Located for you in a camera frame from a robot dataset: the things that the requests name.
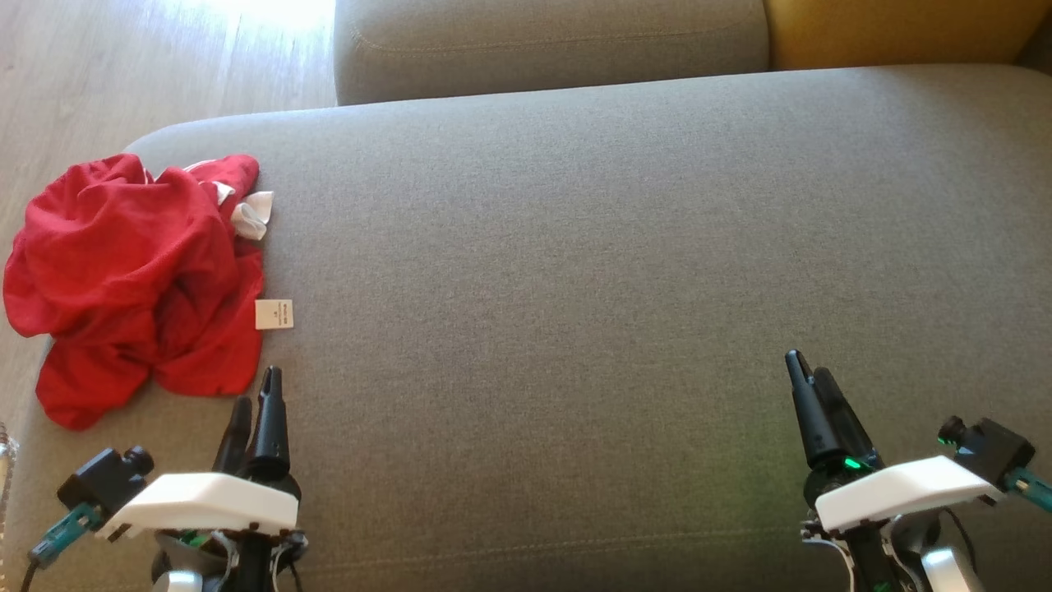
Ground teal camera connector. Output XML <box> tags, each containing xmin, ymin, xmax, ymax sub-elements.
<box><xmin>1001</xmin><ymin>466</ymin><xmax>1052</xmax><ymax>513</ymax></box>
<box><xmin>30</xmin><ymin>502</ymin><xmax>104</xmax><ymax>570</ymax></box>

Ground red basketball t-shirt white sleeves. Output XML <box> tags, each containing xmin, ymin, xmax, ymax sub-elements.
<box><xmin>35</xmin><ymin>189</ymin><xmax>294</xmax><ymax>431</ymax></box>

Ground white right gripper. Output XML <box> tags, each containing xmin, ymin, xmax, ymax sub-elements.
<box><xmin>785</xmin><ymin>349</ymin><xmax>1006</xmax><ymax>540</ymax></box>

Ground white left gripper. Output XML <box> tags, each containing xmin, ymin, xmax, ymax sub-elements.
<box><xmin>95</xmin><ymin>366</ymin><xmax>307</xmax><ymax>562</ymax></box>

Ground teal right camera connector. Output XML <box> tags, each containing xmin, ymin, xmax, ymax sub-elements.
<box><xmin>1001</xmin><ymin>466</ymin><xmax>1052</xmax><ymax>513</ymax></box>

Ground large yellow sofa back cushion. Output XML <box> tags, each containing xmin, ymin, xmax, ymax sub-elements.
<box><xmin>763</xmin><ymin>0</ymin><xmax>1052</xmax><ymax>72</ymax></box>

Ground red shorts white trim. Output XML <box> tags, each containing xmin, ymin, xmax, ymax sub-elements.
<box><xmin>2</xmin><ymin>154</ymin><xmax>261</xmax><ymax>340</ymax></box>

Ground large grey sofa ottoman seat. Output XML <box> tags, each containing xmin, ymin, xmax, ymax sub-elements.
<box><xmin>0</xmin><ymin>64</ymin><xmax>1052</xmax><ymax>592</ymax></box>

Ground grey sofa seat cushion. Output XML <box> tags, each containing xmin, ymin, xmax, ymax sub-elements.
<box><xmin>333</xmin><ymin>0</ymin><xmax>771</xmax><ymax>106</ymax></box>

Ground teal left camera connector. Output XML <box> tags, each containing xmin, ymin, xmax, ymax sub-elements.
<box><xmin>30</xmin><ymin>502</ymin><xmax>104</xmax><ymax>570</ymax></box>

